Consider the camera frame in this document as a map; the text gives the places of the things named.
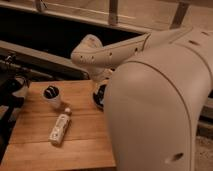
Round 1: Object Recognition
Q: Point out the white cup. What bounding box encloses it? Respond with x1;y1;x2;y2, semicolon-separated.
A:
43;86;62;109

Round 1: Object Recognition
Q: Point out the metal frame rail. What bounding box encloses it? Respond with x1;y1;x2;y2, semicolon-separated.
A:
0;0;190;33

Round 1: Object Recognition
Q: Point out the black item in cup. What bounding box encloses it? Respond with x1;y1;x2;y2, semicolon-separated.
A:
44;86;59;99

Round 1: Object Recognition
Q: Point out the white plastic bottle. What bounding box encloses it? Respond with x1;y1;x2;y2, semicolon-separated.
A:
49;107;71;145

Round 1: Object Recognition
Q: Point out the black equipment at left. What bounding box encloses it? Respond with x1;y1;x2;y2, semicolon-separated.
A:
0;55;30;162

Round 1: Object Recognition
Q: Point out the black bowl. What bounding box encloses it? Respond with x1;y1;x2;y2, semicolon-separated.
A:
93;84;106;109

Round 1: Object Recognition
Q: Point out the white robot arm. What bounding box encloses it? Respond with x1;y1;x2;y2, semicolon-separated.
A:
71;28;213;171

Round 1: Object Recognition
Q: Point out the wooden table board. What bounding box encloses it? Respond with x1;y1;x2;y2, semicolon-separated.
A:
0;80;115;171

